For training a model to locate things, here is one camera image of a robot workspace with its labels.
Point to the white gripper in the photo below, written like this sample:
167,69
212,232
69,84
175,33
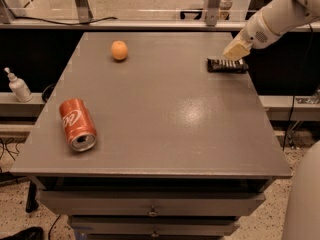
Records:
256,34

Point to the dark chocolate rxbar wrapper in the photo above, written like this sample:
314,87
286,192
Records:
226,66

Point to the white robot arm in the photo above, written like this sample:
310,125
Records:
270,23

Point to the orange fruit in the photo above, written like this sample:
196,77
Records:
119,50

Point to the red soda can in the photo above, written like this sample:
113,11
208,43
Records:
78,126

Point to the white pump bottle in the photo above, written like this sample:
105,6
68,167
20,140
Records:
18,87

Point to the grey lower drawer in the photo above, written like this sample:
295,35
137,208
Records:
157,226

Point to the grey drawer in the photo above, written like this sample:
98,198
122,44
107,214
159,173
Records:
151,203
157,226

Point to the grey top drawer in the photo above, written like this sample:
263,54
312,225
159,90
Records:
151,203

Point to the black shoe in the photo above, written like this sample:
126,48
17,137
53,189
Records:
32,233

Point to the metal frame post right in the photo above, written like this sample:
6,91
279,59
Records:
212,14

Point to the metal frame post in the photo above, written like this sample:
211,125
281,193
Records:
212,14
83,11

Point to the metal frame post left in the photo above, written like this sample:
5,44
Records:
83,11

